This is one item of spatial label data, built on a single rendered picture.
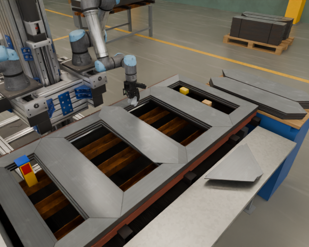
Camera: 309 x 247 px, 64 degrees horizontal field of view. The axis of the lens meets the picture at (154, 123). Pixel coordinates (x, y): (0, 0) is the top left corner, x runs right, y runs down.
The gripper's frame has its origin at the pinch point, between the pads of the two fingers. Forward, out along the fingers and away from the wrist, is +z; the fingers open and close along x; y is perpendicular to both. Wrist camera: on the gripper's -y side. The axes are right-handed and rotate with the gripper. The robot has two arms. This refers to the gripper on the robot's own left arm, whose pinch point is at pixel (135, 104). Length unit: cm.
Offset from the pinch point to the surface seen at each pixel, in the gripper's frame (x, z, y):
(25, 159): 4, -3, 78
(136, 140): 29.5, 0.8, 24.8
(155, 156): 47, 1, 26
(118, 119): 5.2, 0.8, 19.3
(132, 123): 14.8, 0.8, 15.7
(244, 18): -128, 33, -396
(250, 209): 84, 85, -46
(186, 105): 25.9, 0.8, -24.6
